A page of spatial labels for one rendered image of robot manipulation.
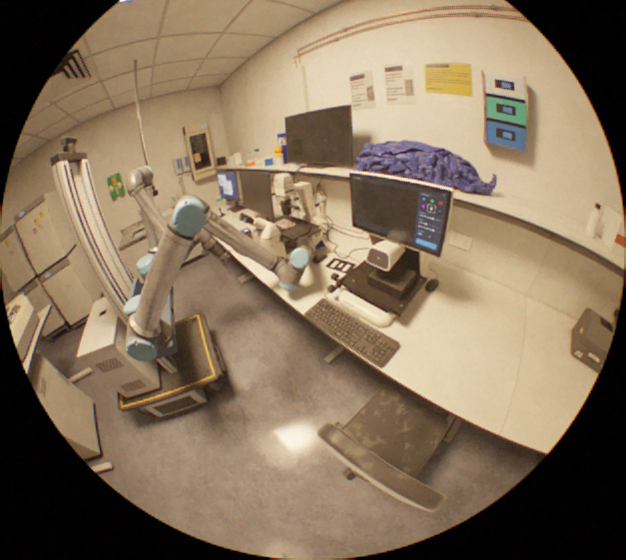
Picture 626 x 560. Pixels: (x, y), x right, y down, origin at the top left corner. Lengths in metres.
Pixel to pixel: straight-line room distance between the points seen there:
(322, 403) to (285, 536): 1.02
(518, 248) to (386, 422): 1.11
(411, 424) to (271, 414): 0.93
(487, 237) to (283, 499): 1.92
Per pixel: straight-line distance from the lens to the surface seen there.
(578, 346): 1.40
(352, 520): 1.56
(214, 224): 0.90
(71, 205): 1.16
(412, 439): 1.08
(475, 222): 1.31
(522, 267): 1.41
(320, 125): 1.59
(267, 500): 1.58
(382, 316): 0.93
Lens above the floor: 1.50
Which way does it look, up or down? 30 degrees down
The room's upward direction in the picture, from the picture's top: 6 degrees counter-clockwise
